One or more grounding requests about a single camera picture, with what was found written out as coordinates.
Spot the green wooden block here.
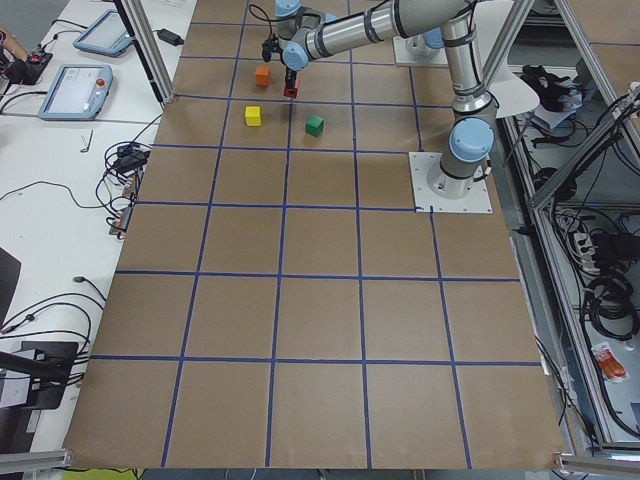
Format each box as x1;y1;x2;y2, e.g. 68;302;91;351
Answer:
305;115;325;137

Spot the black power adapter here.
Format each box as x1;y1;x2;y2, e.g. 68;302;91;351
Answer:
157;29;184;46

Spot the near blue teach pendant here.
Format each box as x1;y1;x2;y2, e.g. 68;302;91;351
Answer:
37;64;113;121

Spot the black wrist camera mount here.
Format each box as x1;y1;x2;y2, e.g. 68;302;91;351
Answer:
261;34;281;63

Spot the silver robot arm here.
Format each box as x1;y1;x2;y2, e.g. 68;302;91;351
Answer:
262;0;498;200
404;27;444;62

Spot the red snack packet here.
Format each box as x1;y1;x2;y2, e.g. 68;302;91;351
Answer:
591;342;628;383

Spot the orange wooden block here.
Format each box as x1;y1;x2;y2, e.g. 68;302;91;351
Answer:
254;66;271;87

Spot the red wooden block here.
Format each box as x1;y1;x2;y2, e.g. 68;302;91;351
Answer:
283;86;299;99

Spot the black monitor stand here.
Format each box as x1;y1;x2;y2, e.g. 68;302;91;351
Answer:
1;341;78;410

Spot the white power strip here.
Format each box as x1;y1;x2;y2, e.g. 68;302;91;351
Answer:
569;225;599;276

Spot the aluminium frame post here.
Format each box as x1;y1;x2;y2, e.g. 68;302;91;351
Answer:
114;0;175;105

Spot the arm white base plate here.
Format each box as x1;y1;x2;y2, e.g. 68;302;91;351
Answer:
408;152;493;214
393;27;448;68

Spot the blue teach pendant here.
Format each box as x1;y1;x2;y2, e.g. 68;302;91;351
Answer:
37;64;113;121
73;9;132;58

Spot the far blue teach pendant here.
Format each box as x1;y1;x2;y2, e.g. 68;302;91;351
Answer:
73;9;132;58

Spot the yellow wooden block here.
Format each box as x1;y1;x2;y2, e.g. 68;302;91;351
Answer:
244;105;262;127

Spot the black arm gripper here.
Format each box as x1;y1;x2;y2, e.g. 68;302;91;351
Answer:
281;49;299;90

